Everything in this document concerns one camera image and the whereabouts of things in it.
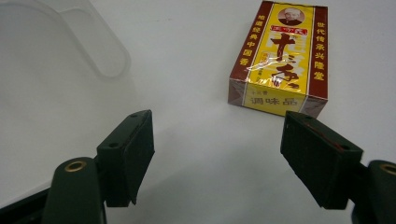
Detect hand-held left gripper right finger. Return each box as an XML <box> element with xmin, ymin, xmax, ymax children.
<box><xmin>279</xmin><ymin>110</ymin><xmax>364</xmax><ymax>210</ymax></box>

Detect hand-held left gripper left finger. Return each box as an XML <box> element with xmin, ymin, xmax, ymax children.
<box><xmin>96</xmin><ymin>109</ymin><xmax>156</xmax><ymax>208</ymax></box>

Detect translucent plastic container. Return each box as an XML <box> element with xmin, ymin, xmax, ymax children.
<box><xmin>0</xmin><ymin>0</ymin><xmax>141</xmax><ymax>209</ymax></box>

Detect yellow and red seasoning box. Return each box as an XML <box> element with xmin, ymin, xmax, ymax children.
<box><xmin>227</xmin><ymin>0</ymin><xmax>329</xmax><ymax>119</ymax></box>

